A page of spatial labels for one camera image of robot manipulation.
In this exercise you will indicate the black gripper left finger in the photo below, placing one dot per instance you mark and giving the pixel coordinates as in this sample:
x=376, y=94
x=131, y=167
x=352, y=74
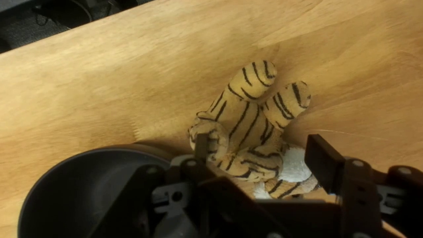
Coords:
x=203, y=150

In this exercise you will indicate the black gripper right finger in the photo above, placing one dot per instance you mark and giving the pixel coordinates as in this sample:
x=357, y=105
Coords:
x=325, y=163

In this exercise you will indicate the tiger plush toy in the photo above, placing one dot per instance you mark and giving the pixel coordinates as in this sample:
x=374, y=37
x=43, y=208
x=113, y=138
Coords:
x=246, y=119

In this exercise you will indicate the black bowl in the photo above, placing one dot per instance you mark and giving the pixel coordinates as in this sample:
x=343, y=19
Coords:
x=80, y=189

